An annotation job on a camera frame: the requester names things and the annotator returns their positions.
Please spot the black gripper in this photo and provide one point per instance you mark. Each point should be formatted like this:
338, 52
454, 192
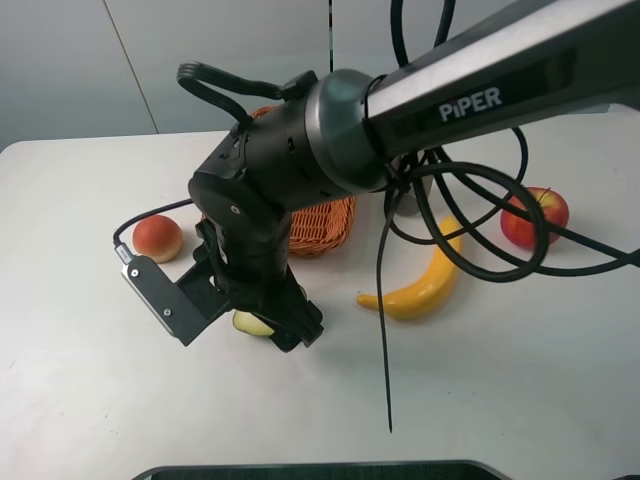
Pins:
248, 244

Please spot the halved avocado with pit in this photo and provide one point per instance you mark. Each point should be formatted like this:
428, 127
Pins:
247, 322

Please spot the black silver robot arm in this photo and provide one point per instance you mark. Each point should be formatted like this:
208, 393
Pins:
314, 139

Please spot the orange wicker basket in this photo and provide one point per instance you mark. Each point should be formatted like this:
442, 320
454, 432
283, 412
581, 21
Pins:
325, 225

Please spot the yellow banana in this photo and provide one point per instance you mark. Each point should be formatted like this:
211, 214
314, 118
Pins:
428, 292

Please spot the grey translucent plastic cup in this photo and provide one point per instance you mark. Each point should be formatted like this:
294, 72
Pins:
408, 206

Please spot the black zip tie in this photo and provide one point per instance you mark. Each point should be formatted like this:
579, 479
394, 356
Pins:
383, 300

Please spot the red-orange peach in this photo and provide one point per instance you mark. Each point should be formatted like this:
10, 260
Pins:
158, 237

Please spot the dark monitor edge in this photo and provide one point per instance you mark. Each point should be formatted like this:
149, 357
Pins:
377, 470

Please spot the red apple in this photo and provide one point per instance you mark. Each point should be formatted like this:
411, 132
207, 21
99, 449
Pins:
520, 232

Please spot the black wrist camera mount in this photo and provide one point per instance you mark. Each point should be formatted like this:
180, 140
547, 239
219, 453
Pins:
185, 307

